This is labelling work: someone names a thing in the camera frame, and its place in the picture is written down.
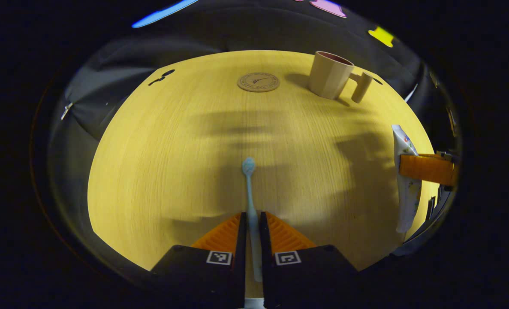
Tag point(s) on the round tan coaster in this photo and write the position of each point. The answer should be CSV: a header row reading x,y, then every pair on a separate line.
x,y
258,82

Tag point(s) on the white toothpaste tube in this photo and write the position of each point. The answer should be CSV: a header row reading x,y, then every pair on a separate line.
x,y
408,201

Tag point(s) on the beige cup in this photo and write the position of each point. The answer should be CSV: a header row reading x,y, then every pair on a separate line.
x,y
329,77

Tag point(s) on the small silver clip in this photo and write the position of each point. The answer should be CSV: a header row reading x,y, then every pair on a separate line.
x,y
67,110

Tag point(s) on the wooden desktop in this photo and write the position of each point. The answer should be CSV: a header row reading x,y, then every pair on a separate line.
x,y
173,171

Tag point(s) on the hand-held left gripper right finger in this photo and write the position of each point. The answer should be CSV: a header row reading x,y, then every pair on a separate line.
x,y
266,266

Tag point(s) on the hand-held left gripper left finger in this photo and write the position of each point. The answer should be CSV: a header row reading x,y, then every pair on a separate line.
x,y
241,257

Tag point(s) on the pale blue toothbrush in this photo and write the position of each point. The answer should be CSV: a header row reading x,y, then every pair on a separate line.
x,y
251,201

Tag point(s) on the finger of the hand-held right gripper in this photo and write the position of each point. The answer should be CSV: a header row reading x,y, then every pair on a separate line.
x,y
426,169

